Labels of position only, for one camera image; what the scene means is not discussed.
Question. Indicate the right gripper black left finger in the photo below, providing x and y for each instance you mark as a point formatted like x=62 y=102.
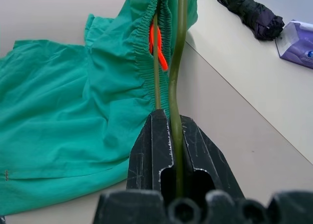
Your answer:
x=146 y=155

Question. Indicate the green shorts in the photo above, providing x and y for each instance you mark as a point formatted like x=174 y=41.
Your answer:
x=49 y=99

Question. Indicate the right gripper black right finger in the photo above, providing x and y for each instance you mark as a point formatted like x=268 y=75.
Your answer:
x=203 y=160

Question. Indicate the black folded umbrella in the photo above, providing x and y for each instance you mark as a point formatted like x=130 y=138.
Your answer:
x=254 y=11

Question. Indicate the purple tissue pack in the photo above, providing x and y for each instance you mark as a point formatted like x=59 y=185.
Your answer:
x=297 y=45

